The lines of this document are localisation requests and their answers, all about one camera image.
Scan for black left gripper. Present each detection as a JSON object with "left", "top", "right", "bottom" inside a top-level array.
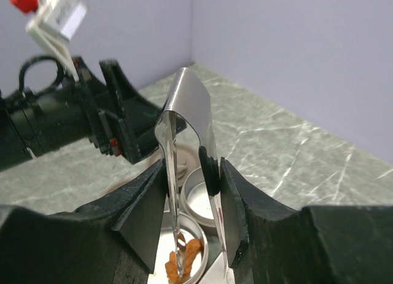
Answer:
[{"left": 1, "top": 55, "right": 163, "bottom": 170}]

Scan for metal tongs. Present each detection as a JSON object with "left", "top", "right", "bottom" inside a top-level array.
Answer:
[{"left": 154, "top": 67, "right": 229, "bottom": 281}]

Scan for far brown tin lid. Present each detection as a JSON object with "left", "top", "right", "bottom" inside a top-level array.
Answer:
[{"left": 105, "top": 143, "right": 200, "bottom": 195}]

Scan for white rectangular plate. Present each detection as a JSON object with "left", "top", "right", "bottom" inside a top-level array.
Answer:
[{"left": 147, "top": 243, "right": 227, "bottom": 284}]

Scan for near metal lunch tin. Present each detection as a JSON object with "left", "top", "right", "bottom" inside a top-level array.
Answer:
[{"left": 155, "top": 211, "right": 209, "bottom": 284}]

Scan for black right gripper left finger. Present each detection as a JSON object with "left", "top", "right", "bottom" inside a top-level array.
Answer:
[{"left": 1, "top": 161, "right": 166, "bottom": 283}]

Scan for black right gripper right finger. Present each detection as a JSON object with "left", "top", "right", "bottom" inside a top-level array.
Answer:
[{"left": 220, "top": 160, "right": 392, "bottom": 283}]

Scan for orange fried food piece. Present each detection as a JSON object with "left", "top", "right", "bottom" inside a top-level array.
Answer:
[{"left": 165, "top": 239, "right": 204, "bottom": 283}]

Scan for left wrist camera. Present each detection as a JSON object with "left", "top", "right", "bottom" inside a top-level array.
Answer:
[{"left": 9, "top": 0, "right": 87, "bottom": 82}]

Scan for metal lunch tin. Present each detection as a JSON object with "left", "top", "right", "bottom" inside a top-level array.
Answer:
[
  {"left": 155, "top": 211, "right": 209, "bottom": 284},
  {"left": 181, "top": 168, "right": 216, "bottom": 233}
]

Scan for far metal lunch tin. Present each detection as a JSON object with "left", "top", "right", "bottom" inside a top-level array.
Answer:
[{"left": 181, "top": 168, "right": 216, "bottom": 233}]

